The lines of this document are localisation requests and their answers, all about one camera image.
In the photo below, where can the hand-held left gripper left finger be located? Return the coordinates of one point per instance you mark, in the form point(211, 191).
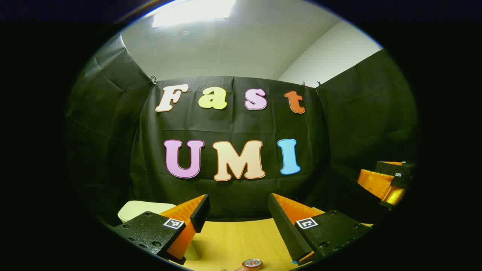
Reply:
point(201, 214)

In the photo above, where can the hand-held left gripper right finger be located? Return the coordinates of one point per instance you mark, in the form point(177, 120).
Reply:
point(282, 226)

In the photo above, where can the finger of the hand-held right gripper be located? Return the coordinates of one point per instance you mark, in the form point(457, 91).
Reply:
point(393, 173)

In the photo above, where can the red pop can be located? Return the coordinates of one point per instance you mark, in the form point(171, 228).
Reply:
point(252, 263)

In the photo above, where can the cream desktop garbage bin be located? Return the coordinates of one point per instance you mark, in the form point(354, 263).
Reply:
point(139, 209)

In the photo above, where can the wooden desktop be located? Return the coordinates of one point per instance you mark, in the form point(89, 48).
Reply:
point(241, 241)

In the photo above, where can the black backdrop cloth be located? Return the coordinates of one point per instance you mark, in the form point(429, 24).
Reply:
point(233, 124)

